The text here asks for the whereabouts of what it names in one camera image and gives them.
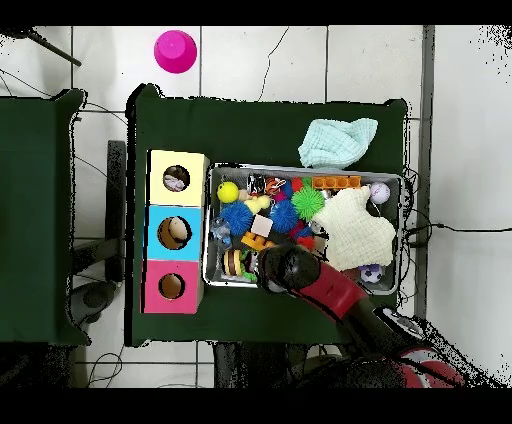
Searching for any cream knitted cloth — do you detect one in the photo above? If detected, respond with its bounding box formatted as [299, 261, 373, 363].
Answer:
[311, 185, 397, 271]

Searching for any light blue muslin cloth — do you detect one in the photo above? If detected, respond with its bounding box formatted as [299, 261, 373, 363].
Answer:
[297, 117, 379, 170]

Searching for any wooden box with three holes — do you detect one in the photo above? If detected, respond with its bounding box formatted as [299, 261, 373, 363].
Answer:
[141, 149, 210, 315]

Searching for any light wooden cube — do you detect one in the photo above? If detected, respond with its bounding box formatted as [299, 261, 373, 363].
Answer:
[250, 214, 274, 237]

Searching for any tiger plush toy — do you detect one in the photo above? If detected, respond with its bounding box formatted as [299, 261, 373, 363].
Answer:
[264, 176, 287, 196]

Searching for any yellow smiley ball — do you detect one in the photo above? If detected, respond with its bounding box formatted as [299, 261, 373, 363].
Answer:
[216, 181, 240, 204]

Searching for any green spiky ball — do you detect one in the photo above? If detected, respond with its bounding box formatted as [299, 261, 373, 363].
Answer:
[290, 186, 326, 221]

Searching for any orange plastic tray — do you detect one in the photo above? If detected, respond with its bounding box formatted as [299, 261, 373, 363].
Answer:
[311, 174, 362, 190]

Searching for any white baseball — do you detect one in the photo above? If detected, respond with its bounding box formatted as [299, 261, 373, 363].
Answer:
[369, 182, 392, 204]

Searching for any black and white soccer ball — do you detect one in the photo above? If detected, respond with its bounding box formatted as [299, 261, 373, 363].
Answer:
[359, 264, 384, 284]

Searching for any pink plastic cup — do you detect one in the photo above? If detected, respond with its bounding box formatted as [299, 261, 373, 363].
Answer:
[153, 29, 198, 75]

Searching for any dark green side table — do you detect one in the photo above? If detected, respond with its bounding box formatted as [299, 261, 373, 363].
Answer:
[0, 88, 88, 347]

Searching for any wire mesh bin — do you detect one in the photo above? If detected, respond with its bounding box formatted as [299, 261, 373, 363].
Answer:
[202, 164, 403, 296]

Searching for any black floor cable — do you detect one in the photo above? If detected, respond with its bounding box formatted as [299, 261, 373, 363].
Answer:
[403, 222, 512, 249]

